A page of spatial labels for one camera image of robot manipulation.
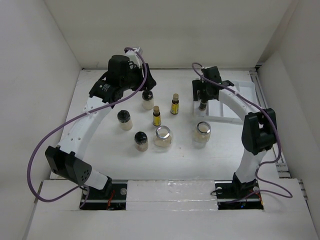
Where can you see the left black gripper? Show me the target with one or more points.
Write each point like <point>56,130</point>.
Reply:
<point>133,67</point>

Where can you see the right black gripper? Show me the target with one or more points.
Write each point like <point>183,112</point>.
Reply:
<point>198,85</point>

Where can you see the black-cap jar back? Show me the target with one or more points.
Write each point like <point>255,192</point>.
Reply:
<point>147,100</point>

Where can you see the black-cap jar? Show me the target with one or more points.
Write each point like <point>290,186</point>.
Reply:
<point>125,121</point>
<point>147,100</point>
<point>141,141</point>

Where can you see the small spice bottle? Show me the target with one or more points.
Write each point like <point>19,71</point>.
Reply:
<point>203,104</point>

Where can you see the yellow-label bottle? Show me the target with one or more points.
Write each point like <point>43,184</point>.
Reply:
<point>175,104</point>
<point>156,116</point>

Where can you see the glass jar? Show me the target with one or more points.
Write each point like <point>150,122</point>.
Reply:
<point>163,139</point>
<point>201,134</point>

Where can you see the black-cap jar front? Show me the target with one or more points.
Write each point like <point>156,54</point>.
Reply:
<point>141,141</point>

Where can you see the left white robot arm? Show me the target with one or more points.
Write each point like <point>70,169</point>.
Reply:
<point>66,159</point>

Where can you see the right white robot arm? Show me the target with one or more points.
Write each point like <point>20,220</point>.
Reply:
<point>259,125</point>

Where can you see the white divided organizer tray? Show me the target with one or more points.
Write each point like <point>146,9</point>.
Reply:
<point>219,112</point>

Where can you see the white foam block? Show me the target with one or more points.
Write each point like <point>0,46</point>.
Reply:
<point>171,195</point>

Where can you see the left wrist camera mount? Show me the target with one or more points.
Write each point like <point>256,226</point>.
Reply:
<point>131,53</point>

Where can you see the aluminium rail right side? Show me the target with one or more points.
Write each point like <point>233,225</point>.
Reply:
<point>278,159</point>

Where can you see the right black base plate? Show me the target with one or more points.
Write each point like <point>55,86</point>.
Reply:
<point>229,199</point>

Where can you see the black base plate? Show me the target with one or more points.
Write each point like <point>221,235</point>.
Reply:
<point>229,199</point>
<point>94,200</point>

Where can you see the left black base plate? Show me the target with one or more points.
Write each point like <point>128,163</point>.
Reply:
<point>94,200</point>

